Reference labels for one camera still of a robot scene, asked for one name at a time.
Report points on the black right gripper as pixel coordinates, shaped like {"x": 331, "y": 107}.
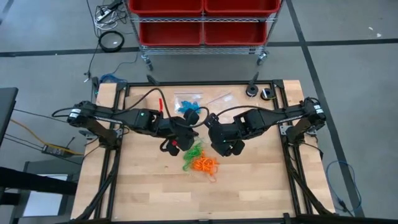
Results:
{"x": 224, "y": 137}

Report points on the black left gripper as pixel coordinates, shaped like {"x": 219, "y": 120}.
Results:
{"x": 178, "y": 133}

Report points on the green rubber band bunch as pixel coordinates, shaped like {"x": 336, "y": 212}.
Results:
{"x": 191, "y": 155}

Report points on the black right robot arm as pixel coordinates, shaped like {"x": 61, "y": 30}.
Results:
{"x": 273, "y": 116}

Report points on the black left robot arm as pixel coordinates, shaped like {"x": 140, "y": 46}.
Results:
{"x": 140, "y": 116}

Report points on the orange rubber band bunch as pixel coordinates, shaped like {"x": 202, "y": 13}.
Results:
{"x": 203, "y": 164}

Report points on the red gripper tab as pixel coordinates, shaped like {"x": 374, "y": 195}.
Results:
{"x": 174, "y": 143}

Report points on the red tape strip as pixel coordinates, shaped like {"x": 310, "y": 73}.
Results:
{"x": 161, "y": 105}

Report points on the black angled strut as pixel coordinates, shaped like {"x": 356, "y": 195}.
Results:
{"x": 255, "y": 78}
{"x": 152, "y": 79}

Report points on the red plastic bin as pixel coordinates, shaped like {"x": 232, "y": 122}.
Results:
{"x": 164, "y": 6}
{"x": 234, "y": 34}
{"x": 242, "y": 6}
{"x": 171, "y": 34}

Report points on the black power brick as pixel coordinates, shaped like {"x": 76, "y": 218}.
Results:
{"x": 57, "y": 150}

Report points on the white power strip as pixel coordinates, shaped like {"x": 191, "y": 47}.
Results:
{"x": 104, "y": 15}

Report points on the black power adapter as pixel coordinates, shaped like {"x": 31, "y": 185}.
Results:
{"x": 115, "y": 4}

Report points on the black beam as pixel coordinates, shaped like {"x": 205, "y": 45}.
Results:
{"x": 31, "y": 182}

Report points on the black desk panel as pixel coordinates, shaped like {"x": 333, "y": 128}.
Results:
{"x": 6, "y": 105}

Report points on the black aluminium table frame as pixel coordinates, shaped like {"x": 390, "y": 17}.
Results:
{"x": 202, "y": 83}

